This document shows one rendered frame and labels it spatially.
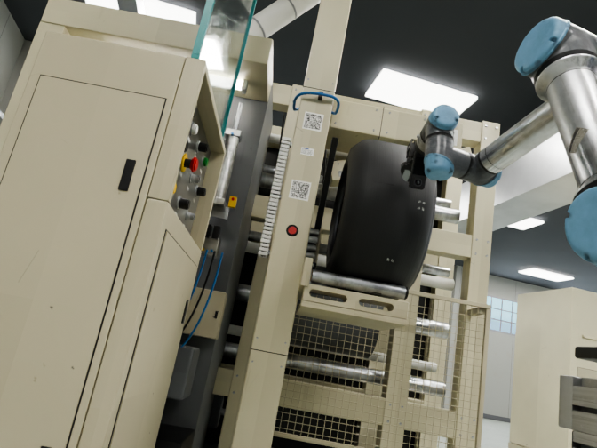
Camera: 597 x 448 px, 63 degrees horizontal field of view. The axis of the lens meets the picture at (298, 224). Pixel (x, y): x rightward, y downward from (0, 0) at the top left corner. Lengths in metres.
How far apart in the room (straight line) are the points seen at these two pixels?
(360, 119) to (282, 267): 0.85
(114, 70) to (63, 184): 0.30
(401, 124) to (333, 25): 0.53
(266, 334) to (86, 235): 0.80
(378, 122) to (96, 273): 1.53
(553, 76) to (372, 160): 0.80
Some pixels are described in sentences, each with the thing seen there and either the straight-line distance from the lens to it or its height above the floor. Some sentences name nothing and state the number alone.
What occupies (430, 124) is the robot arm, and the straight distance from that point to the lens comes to 1.38.
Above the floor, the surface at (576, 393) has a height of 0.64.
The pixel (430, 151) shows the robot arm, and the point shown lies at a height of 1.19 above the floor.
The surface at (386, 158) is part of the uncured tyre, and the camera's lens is 1.72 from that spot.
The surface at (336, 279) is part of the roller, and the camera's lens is 1.68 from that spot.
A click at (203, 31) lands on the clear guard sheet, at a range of 1.32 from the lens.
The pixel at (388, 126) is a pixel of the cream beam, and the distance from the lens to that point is 2.28.
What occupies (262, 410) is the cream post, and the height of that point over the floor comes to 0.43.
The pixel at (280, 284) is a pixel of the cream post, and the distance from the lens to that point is 1.74.
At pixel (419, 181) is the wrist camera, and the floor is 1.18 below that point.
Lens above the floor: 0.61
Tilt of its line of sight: 15 degrees up
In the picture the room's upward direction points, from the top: 11 degrees clockwise
